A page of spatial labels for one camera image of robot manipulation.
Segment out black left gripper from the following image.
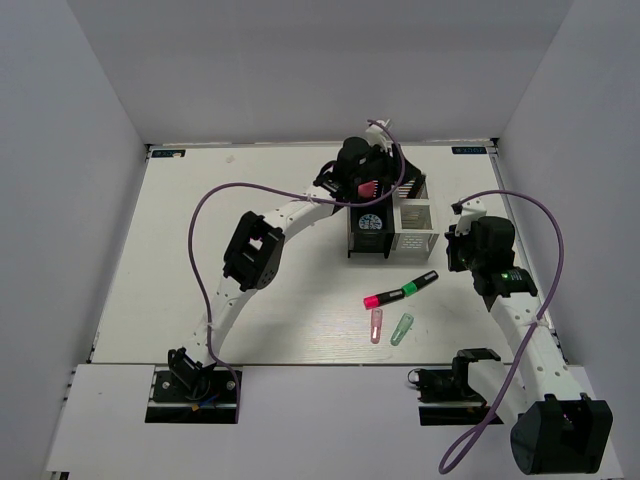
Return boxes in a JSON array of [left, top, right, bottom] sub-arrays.
[[352, 140, 422, 188]]

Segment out green cap black highlighter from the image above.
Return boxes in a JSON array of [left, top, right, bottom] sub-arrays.
[[402, 270, 439, 297]]

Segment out pink cap black highlighter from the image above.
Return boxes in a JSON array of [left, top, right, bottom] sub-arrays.
[[363, 289, 405, 310]]

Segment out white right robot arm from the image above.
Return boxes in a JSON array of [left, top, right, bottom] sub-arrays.
[[445, 210, 613, 475]]

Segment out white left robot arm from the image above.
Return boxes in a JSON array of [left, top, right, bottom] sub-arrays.
[[168, 137, 419, 401]]

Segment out right blue table label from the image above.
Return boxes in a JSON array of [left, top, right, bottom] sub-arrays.
[[451, 146, 487, 155]]

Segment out blue table label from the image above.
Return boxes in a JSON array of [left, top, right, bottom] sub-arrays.
[[151, 149, 186, 158], [451, 146, 487, 155]]

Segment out white slotted organizer container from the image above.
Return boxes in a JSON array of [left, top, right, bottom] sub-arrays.
[[391, 174, 440, 261]]

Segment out black organizer container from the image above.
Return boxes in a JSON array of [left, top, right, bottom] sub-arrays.
[[347, 197, 395, 259]]

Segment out left blue table label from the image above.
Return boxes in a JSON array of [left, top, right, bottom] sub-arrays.
[[151, 149, 186, 158]]

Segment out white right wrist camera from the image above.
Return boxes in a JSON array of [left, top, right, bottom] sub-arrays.
[[451, 198, 487, 237]]

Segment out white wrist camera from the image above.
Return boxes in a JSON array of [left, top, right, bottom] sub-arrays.
[[451, 198, 487, 237], [365, 119, 393, 151]]

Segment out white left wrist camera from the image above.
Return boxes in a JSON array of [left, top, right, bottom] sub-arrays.
[[365, 119, 393, 151]]

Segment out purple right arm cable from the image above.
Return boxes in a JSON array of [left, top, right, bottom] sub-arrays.
[[437, 190, 566, 475]]

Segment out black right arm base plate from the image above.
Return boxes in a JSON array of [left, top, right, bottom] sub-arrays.
[[407, 368, 489, 427]]

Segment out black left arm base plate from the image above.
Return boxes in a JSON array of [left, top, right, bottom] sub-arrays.
[[144, 369, 242, 425]]

